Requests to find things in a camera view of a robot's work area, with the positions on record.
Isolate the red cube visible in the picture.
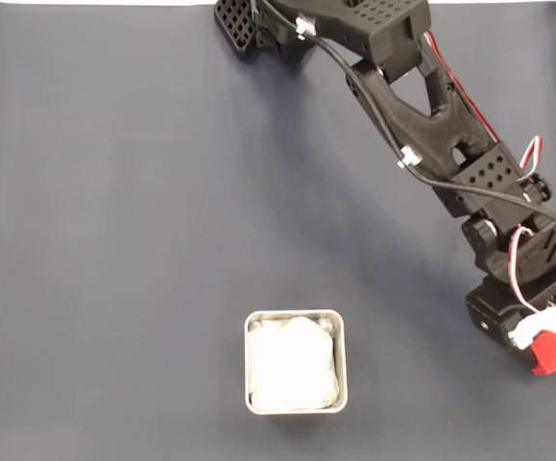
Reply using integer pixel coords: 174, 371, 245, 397
530, 330, 556, 376

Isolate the white square metal box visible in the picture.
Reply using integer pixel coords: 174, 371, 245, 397
244, 309, 349, 415

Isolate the white crumpled cloth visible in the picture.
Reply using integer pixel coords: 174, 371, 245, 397
248, 315, 341, 412

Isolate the dark blue table mat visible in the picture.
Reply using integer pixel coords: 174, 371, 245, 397
0, 3, 556, 461

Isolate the red white servo wire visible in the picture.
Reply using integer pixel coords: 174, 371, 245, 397
517, 136, 545, 183
507, 228, 547, 313
421, 31, 502, 145

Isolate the white camera circuit board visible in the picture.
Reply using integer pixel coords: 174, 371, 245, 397
507, 283, 556, 350

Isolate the black camera cable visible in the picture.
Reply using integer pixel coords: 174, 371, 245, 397
265, 0, 556, 268

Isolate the white cable clip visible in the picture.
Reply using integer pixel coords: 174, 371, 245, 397
295, 15, 318, 39
397, 147, 423, 169

